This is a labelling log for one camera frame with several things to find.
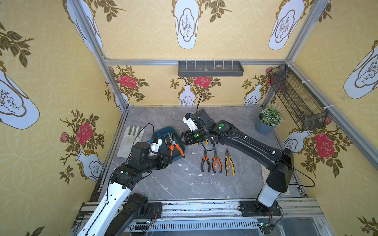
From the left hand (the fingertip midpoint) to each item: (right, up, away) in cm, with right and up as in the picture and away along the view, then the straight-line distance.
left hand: (173, 158), depth 73 cm
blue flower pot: (+58, +13, +27) cm, 65 cm away
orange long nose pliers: (0, +6, +4) cm, 7 cm away
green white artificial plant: (+61, +22, +22) cm, 68 cm away
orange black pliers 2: (+26, -6, +17) cm, 32 cm away
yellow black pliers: (+31, -5, +19) cm, 37 cm away
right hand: (+4, +8, +1) cm, 9 cm away
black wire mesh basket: (+76, +22, +9) cm, 79 cm away
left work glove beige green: (-32, +8, +31) cm, 45 cm away
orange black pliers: (+19, -6, +18) cm, 27 cm away
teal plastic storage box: (-14, +10, +31) cm, 35 cm away
